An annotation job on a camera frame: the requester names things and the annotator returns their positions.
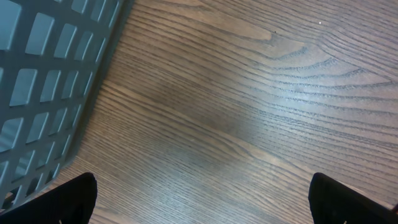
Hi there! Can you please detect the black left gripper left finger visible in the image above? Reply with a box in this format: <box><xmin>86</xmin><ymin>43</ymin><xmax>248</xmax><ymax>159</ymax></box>
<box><xmin>1</xmin><ymin>172</ymin><xmax>98</xmax><ymax>224</ymax></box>

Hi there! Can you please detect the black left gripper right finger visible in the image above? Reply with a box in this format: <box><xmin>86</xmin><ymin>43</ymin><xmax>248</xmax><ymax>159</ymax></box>
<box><xmin>308</xmin><ymin>172</ymin><xmax>397</xmax><ymax>224</ymax></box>

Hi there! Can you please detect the dark grey plastic basket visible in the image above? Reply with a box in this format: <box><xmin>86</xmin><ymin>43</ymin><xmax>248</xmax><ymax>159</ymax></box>
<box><xmin>1</xmin><ymin>0</ymin><xmax>134</xmax><ymax>213</ymax></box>

